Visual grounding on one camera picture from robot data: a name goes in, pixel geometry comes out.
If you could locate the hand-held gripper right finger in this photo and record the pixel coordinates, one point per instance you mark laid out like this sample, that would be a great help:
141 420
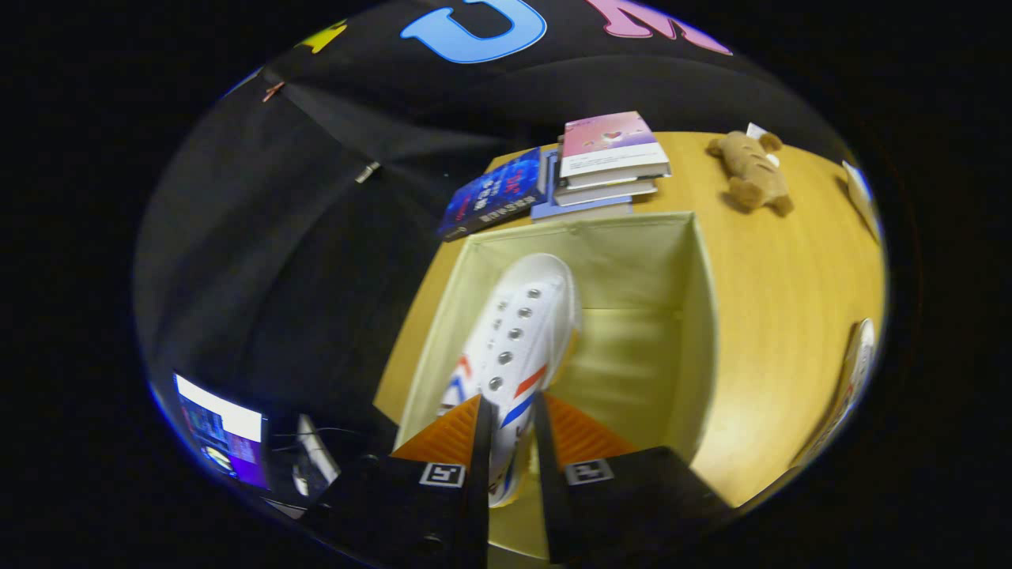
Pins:
547 498

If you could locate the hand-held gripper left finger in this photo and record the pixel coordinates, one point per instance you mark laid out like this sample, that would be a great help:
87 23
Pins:
477 490

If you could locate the white striped canvas shoe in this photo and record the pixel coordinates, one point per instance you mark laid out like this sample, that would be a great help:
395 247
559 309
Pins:
522 316
854 371

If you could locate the cream fabric storage box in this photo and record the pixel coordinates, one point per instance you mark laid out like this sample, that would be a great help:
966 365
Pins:
632 269

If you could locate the computer monitor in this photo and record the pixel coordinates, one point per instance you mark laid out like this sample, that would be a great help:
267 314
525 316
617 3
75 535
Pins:
221 435

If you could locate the light blue book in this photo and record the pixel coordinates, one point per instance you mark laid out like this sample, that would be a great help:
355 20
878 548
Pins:
585 212

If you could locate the black backdrop cloth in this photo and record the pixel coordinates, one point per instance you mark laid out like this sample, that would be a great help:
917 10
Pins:
277 276

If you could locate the dark blue book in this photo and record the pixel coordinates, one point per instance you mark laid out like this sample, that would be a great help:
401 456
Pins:
490 197

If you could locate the white paperback book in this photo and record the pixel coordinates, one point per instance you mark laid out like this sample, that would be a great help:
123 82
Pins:
601 194

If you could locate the white clip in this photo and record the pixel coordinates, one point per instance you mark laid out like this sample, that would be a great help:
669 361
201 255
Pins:
368 171

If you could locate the pink cover book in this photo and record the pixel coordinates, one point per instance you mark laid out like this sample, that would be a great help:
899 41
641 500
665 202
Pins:
609 142

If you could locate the brown plush toy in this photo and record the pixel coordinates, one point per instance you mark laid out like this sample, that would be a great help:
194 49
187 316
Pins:
751 170

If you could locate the white plush toy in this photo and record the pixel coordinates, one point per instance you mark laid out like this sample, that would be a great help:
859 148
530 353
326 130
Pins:
862 197

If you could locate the pink clip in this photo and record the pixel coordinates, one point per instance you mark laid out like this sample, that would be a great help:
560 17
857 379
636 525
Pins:
273 92

